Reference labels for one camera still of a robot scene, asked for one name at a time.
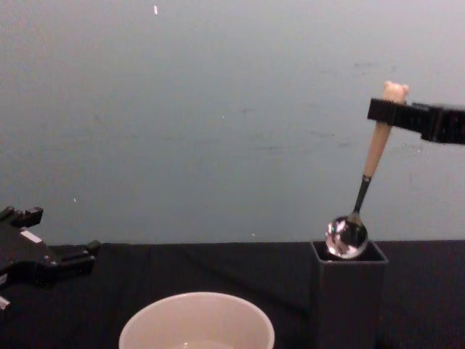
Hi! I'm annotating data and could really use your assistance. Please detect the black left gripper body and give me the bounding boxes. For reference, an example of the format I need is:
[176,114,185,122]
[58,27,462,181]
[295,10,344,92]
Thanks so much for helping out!
[0,220,60,292]

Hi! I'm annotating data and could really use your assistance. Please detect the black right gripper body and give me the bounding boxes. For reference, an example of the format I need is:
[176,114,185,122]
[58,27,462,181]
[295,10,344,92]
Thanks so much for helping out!
[420,105,465,145]

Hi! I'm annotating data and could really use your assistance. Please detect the steel spoon with cream handle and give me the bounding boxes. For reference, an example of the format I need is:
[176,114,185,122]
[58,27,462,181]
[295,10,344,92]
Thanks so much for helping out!
[324,80,411,260]

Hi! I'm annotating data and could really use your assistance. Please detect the white round bowl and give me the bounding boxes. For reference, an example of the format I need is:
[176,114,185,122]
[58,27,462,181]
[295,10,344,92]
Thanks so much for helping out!
[118,291,276,349]

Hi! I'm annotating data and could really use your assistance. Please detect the black table cloth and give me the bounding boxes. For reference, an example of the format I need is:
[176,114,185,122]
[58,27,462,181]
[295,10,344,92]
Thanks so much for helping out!
[0,239,465,349]

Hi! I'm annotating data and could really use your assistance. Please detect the black square utensil holder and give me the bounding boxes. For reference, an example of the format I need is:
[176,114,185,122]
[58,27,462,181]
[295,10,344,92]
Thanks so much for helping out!
[310,240,390,349]

